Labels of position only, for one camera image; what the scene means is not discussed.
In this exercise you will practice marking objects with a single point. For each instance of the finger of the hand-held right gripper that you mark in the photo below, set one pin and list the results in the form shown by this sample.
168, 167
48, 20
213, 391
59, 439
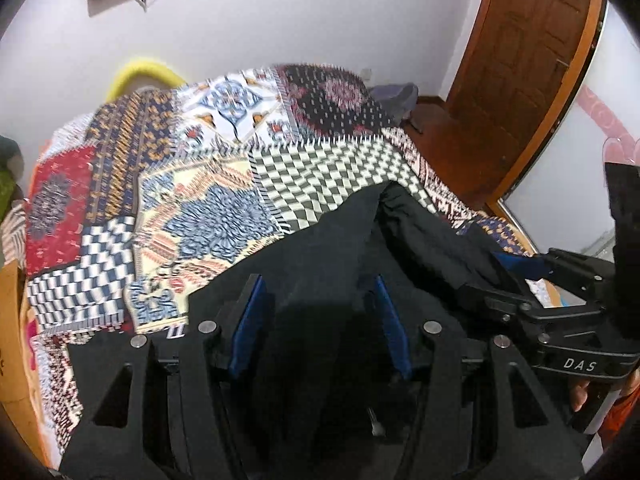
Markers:
492, 297
575, 260

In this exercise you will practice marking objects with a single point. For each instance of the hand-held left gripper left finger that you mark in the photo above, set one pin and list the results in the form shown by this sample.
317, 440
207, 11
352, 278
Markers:
247, 325

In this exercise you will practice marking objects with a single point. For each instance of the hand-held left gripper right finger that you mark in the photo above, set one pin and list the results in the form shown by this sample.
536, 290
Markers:
392, 330

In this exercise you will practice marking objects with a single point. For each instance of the black zip hoodie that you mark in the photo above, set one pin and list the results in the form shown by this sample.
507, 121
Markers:
325, 260

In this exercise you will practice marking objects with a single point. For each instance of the person's right forearm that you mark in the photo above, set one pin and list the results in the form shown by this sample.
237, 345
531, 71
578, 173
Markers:
620, 415

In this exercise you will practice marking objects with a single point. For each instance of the person's right hand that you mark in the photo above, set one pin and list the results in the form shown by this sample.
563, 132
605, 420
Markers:
580, 395

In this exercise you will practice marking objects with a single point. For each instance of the white sliding wardrobe door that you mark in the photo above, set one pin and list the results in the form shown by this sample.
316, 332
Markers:
565, 160

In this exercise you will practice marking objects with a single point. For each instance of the patchwork patterned blanket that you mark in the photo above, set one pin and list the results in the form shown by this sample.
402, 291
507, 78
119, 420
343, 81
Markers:
200, 160

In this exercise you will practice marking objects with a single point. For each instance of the brown wooden door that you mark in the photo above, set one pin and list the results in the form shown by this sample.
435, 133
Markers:
520, 60

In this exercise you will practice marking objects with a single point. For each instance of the grey backpack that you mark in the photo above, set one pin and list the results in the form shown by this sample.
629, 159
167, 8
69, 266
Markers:
395, 100

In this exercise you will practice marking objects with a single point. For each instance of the wooden board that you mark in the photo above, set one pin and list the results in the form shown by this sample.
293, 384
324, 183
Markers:
12, 350

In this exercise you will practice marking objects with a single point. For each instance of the green stuffed bag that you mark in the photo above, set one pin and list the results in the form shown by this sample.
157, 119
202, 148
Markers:
7, 175

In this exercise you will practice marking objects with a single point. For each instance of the white wall outlet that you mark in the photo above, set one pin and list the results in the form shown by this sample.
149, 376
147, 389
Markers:
367, 74

